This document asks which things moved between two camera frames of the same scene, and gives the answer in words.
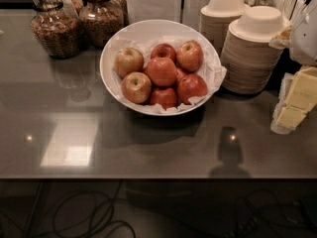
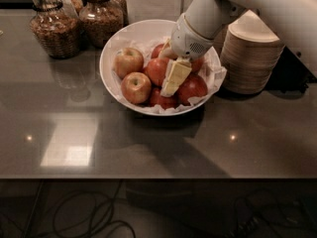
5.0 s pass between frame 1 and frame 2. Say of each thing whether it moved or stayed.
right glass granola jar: stayed
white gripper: moved
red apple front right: stayed
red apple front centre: stayed
